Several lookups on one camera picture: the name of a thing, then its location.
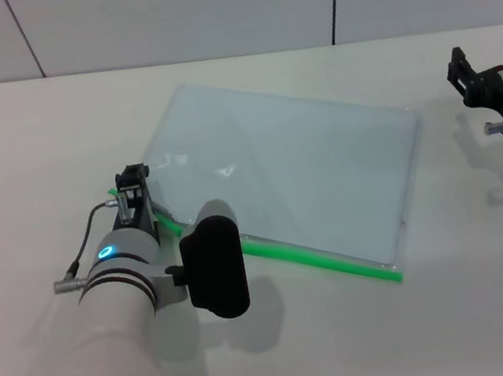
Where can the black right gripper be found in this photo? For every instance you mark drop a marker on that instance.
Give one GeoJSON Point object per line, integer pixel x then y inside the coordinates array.
{"type": "Point", "coordinates": [491, 90]}

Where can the transparent document bag green zip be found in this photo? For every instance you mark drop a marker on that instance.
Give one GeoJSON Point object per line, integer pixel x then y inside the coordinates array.
{"type": "Point", "coordinates": [301, 165]}

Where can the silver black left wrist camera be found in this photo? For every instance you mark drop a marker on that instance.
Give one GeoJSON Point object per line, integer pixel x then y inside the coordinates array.
{"type": "Point", "coordinates": [214, 266]}

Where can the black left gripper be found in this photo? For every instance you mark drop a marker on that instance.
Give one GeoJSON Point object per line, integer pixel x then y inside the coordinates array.
{"type": "Point", "coordinates": [142, 216]}

